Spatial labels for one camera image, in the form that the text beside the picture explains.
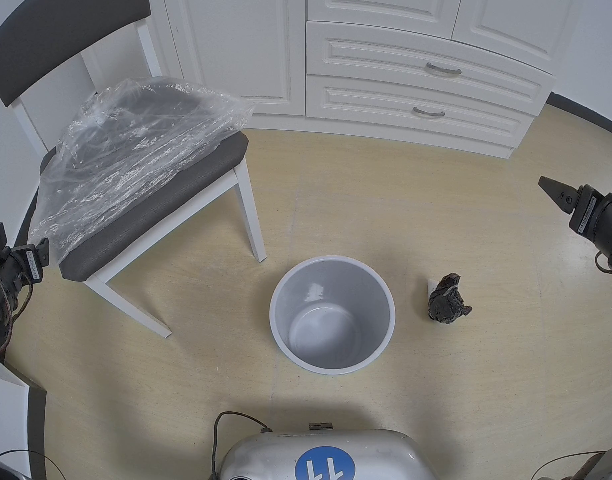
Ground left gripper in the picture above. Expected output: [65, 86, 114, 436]
[8, 238, 51, 289]

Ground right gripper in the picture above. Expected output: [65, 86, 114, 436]
[538, 176, 612, 260]

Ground black plastic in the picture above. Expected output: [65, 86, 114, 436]
[427, 272, 473, 325]

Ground clear plastic bag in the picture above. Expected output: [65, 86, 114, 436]
[28, 75, 257, 264]

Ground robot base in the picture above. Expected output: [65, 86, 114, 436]
[221, 421, 436, 480]

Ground white trash bin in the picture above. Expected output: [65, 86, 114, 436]
[269, 254, 396, 375]

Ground white chair grey seat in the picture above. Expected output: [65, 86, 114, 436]
[0, 0, 268, 339]

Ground black cable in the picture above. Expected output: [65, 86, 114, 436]
[536, 449, 607, 480]
[211, 410, 274, 480]
[0, 449, 68, 480]

